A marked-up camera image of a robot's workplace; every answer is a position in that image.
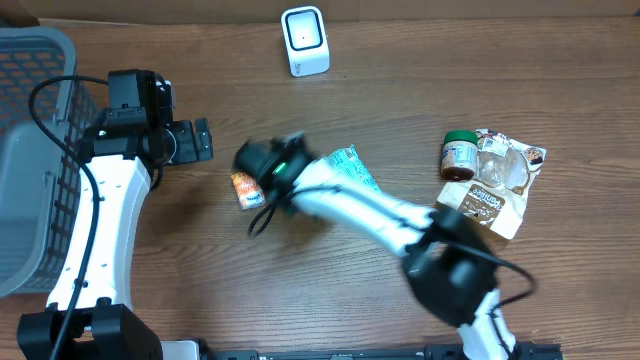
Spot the orange small packet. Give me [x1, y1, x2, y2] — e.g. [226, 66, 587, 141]
[231, 172, 266, 210]

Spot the teal long snack packet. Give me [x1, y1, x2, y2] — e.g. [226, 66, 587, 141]
[328, 144, 381, 192]

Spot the green-lidded jar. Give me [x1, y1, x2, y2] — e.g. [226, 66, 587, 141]
[441, 130, 478, 181]

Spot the beige brown snack pouch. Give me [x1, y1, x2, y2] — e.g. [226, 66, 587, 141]
[437, 128, 547, 240]

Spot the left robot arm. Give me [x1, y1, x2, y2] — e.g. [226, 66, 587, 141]
[17, 69, 213, 359]

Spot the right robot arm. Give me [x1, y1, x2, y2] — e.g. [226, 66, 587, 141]
[233, 134, 517, 359]

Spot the white barcode scanner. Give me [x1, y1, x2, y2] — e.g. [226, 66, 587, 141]
[281, 5, 331, 77]

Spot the grey plastic shopping basket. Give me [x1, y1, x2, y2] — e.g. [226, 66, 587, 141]
[1, 27, 98, 296]

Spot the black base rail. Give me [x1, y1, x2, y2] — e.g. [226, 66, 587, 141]
[203, 342, 565, 360]

